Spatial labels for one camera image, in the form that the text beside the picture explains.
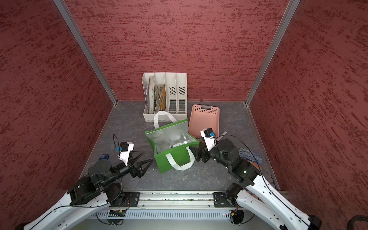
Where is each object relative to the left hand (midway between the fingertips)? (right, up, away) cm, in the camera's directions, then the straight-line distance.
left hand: (148, 159), depth 66 cm
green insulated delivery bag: (+3, +8, +29) cm, 30 cm away
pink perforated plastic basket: (+31, +19, +43) cm, 56 cm away
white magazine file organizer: (+9, +37, +52) cm, 64 cm away
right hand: (+23, +6, +3) cm, 24 cm away
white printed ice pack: (+13, +2, +26) cm, 29 cm away
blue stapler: (-33, -5, +21) cm, 40 cm away
